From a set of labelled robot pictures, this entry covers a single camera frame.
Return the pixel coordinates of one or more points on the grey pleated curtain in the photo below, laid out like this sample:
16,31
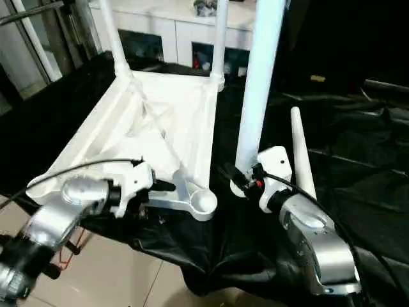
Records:
70,32

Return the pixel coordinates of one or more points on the black fabric case gold label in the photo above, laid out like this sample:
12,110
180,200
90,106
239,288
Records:
318,77

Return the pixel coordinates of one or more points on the black folding table frame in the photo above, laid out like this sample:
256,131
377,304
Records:
70,249

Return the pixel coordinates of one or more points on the clear bag of black parts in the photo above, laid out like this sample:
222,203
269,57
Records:
206,7

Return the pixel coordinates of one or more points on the black plastic mat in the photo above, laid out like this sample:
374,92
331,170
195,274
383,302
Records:
361,160

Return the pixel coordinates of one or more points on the white plastic table top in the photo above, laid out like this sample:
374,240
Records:
128,128

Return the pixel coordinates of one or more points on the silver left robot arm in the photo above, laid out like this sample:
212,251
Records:
64,204

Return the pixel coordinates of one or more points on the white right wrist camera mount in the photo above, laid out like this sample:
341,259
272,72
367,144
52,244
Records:
274,163

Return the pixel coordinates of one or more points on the white plastic table leg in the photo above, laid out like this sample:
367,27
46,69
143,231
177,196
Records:
302,153
259,80
220,41
113,38

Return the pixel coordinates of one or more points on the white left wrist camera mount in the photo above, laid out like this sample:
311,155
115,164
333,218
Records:
134,182

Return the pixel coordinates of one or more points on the white cabinet with glass doors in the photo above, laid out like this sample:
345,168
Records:
172,28

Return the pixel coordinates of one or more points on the metal stand with clamp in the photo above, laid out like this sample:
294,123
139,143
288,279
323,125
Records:
19,17

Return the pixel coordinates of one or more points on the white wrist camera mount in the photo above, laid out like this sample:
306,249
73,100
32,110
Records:
274,163
134,182

